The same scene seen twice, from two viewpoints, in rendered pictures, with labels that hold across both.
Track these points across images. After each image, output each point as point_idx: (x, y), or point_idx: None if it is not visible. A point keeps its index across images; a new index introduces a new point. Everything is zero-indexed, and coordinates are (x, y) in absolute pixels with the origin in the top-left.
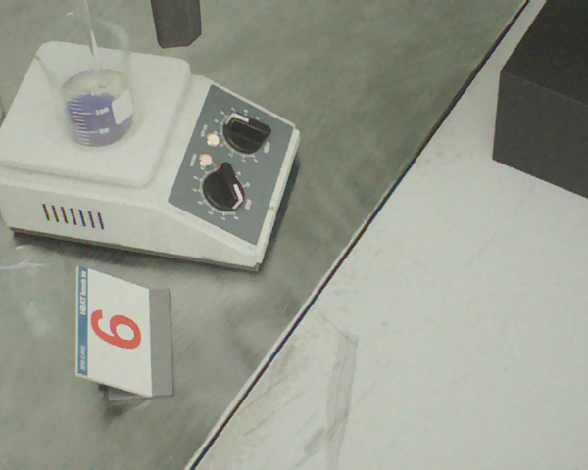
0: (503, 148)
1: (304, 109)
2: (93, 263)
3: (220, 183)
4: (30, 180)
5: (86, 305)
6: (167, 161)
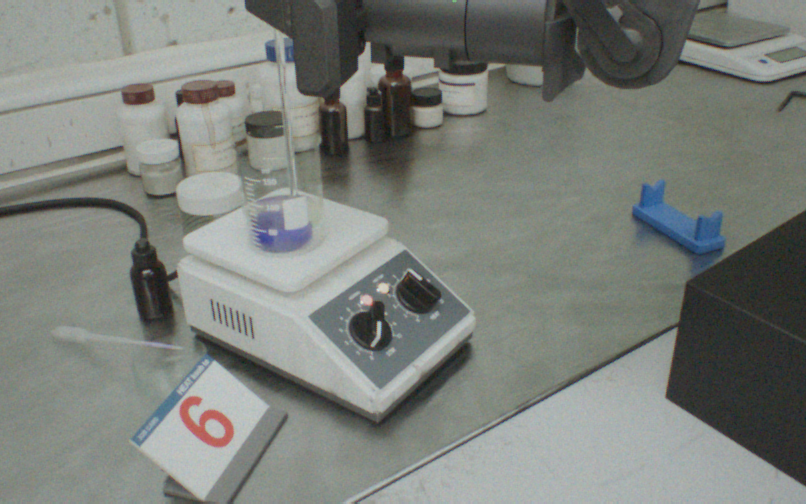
0: (678, 383)
1: (494, 314)
2: (238, 374)
3: (368, 320)
4: (205, 272)
5: (189, 387)
6: (328, 287)
